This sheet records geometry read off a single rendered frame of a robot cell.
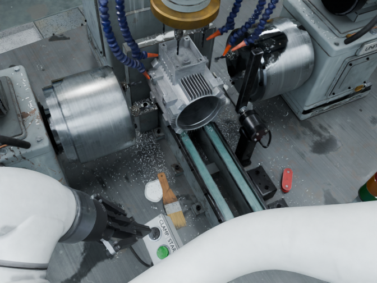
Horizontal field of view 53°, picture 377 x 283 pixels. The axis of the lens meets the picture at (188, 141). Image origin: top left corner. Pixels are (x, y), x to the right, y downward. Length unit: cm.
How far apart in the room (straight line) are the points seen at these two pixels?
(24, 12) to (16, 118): 231
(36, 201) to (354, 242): 39
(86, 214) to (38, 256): 11
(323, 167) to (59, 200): 104
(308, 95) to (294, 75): 18
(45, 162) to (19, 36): 151
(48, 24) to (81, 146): 148
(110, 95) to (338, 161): 85
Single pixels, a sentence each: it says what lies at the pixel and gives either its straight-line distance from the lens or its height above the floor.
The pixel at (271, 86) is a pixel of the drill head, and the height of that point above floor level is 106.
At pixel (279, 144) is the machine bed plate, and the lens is 142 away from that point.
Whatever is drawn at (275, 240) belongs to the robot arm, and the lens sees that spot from 41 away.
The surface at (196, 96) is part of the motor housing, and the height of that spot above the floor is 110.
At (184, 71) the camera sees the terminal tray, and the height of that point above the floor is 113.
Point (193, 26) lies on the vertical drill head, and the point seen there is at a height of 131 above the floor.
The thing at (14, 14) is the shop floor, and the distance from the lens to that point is 327.
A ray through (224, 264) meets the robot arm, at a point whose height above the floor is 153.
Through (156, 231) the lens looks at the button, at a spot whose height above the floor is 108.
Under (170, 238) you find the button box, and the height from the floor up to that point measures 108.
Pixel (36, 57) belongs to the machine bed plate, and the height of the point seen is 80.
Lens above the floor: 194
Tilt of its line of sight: 56 degrees down
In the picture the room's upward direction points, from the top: 7 degrees clockwise
